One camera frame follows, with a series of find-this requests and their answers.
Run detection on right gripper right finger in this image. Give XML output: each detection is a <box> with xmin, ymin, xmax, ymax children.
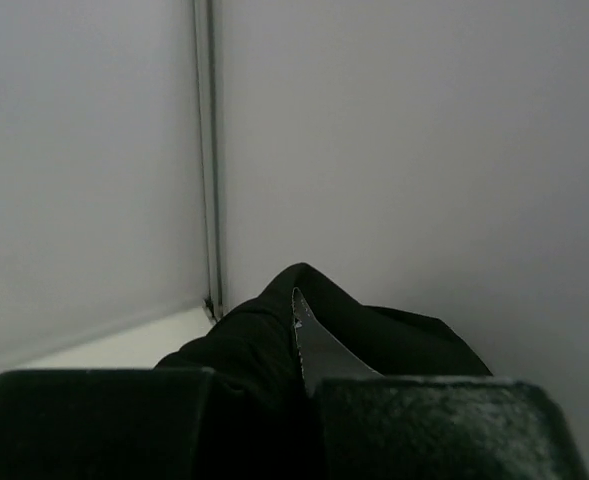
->
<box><xmin>290</xmin><ymin>286</ymin><xmax>589</xmax><ymax>480</ymax></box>

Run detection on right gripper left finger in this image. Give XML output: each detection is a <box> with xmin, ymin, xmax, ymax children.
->
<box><xmin>0</xmin><ymin>369</ymin><xmax>224</xmax><ymax>479</ymax></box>

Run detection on black trousers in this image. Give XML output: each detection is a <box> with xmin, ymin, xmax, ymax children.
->
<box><xmin>157</xmin><ymin>263</ymin><xmax>491</xmax><ymax>479</ymax></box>

